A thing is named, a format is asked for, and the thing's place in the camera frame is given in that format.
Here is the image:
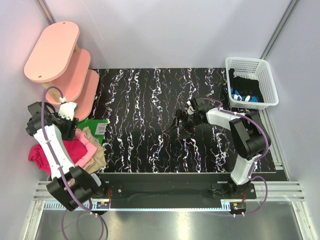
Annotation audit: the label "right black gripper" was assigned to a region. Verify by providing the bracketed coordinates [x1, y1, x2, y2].
[166, 109, 200, 141]

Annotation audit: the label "red t shirt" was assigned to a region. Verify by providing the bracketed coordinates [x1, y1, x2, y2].
[28, 139, 88, 175]

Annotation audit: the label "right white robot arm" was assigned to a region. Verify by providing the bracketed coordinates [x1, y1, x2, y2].
[167, 97, 271, 199]

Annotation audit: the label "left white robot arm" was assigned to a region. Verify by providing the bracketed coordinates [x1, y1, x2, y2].
[26, 101, 108, 211]

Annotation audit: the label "green folder with label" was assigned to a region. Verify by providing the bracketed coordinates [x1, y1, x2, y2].
[77, 119, 110, 145]

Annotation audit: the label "folded pink t shirt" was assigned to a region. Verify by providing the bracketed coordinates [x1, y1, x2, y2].
[75, 128, 97, 168]

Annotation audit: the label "black marble pattern mat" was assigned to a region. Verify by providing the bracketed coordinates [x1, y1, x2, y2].
[87, 67, 278, 174]

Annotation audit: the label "folded beige t shirt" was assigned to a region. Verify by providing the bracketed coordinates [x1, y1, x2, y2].
[82, 126, 106, 174]

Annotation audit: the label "blue white garment in basket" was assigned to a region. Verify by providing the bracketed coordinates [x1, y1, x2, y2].
[230, 88, 260, 103]

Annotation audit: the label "pink three-tier shelf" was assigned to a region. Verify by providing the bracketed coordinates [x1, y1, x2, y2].
[24, 21, 99, 121]

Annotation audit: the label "black clothes in basket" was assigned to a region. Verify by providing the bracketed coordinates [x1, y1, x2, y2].
[228, 68, 264, 103]

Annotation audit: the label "white plastic basket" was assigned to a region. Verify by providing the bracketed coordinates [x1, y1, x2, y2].
[225, 57, 279, 110]

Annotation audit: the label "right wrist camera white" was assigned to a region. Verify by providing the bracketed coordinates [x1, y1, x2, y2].
[185, 100, 195, 115]

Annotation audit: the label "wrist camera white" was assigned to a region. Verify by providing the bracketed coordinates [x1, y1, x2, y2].
[185, 100, 195, 115]
[58, 97, 78, 121]

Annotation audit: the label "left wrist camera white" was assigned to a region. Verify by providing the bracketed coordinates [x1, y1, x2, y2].
[58, 97, 78, 121]

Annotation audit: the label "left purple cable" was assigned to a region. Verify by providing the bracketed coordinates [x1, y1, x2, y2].
[41, 86, 109, 240]

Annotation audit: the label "aluminium rail frame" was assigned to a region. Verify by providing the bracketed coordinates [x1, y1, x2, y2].
[22, 109, 318, 240]

